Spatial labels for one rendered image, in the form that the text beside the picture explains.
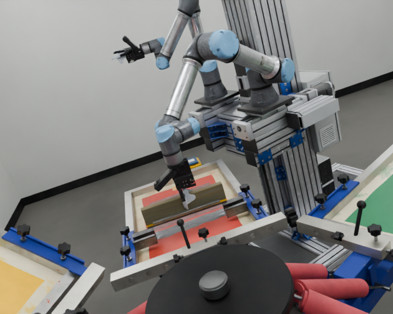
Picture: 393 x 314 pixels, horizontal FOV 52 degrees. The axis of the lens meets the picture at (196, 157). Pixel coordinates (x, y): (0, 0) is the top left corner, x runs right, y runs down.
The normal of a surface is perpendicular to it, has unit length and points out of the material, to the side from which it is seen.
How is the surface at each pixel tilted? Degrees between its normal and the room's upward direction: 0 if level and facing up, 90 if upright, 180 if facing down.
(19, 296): 32
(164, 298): 0
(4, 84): 90
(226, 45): 86
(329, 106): 90
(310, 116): 90
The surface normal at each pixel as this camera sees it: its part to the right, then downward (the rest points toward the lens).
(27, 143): 0.18, 0.32
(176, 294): -0.28, -0.89
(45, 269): 0.25, -0.82
